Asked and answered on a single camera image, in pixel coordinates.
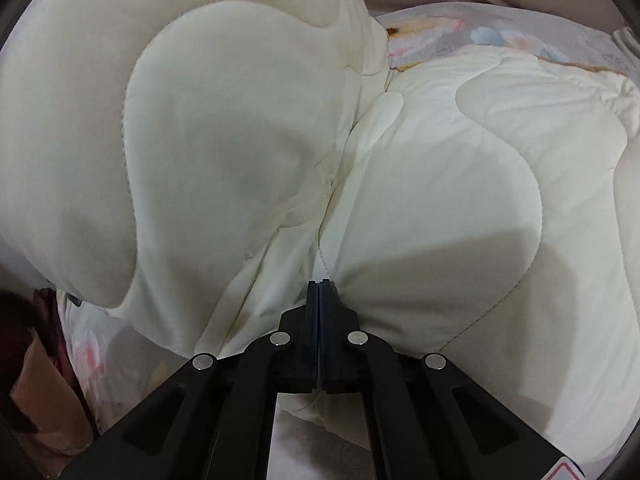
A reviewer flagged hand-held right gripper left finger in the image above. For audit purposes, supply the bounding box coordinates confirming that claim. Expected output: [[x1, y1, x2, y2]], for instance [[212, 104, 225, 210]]
[[60, 280, 321, 480]]

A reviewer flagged pink cloth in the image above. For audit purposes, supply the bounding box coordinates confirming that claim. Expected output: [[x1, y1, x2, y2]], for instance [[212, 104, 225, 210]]
[[10, 337, 98, 463]]

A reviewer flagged cream quilted jacket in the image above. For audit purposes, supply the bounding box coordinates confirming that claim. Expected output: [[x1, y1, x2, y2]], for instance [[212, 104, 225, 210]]
[[0, 0, 640, 463]]

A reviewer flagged dark cloth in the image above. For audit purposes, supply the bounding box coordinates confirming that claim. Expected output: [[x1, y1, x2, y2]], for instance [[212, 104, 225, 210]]
[[0, 287, 63, 441]]

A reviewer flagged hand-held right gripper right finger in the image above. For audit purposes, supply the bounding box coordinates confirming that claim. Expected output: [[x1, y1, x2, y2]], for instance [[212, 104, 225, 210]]
[[319, 280, 576, 480]]

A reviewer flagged grey pink fleece blanket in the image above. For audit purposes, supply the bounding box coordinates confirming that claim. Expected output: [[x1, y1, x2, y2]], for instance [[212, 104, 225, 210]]
[[52, 287, 351, 480]]

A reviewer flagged pastel printed quilt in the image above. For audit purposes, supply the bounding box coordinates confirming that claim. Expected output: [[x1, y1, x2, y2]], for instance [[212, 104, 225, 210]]
[[372, 7, 633, 78]]

